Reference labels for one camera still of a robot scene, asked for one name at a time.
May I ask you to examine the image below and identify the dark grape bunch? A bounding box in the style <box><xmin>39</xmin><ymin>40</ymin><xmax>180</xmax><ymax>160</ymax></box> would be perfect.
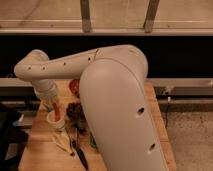
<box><xmin>66</xmin><ymin>102</ymin><xmax>84</xmax><ymax>120</ymax></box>

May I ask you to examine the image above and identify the white paper cup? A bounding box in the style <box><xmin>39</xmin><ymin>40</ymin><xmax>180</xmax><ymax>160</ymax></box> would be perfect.
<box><xmin>46</xmin><ymin>111</ymin><xmax>66</xmax><ymax>131</ymax></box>

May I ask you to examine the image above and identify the small dark toy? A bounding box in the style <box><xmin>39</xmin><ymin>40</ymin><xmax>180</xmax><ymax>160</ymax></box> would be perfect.
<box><xmin>74</xmin><ymin>122</ymin><xmax>86</xmax><ymax>135</ymax></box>

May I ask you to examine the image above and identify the black handled knife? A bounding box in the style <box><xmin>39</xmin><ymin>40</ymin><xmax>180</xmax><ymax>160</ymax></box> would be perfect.
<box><xmin>71</xmin><ymin>131</ymin><xmax>90</xmax><ymax>171</ymax></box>

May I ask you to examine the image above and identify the black chair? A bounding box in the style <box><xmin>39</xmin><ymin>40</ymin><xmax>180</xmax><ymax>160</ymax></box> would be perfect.
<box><xmin>0</xmin><ymin>103</ymin><xmax>29</xmax><ymax>171</ymax></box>

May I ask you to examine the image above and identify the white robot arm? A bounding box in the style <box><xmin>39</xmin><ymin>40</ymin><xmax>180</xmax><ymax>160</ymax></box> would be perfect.
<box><xmin>14</xmin><ymin>45</ymin><xmax>168</xmax><ymax>171</ymax></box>

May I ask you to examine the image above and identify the orange bowl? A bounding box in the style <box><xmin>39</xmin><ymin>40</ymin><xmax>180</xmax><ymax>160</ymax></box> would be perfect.
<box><xmin>69</xmin><ymin>79</ymin><xmax>80</xmax><ymax>98</ymax></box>

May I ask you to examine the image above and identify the green plastic tray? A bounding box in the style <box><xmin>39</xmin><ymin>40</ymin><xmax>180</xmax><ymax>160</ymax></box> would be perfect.
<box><xmin>90</xmin><ymin>132</ymin><xmax>98</xmax><ymax>149</ymax></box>

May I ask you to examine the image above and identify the red pepper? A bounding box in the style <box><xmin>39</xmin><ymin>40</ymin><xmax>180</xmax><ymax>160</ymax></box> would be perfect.
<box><xmin>53</xmin><ymin>103</ymin><xmax>61</xmax><ymax>122</ymax></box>

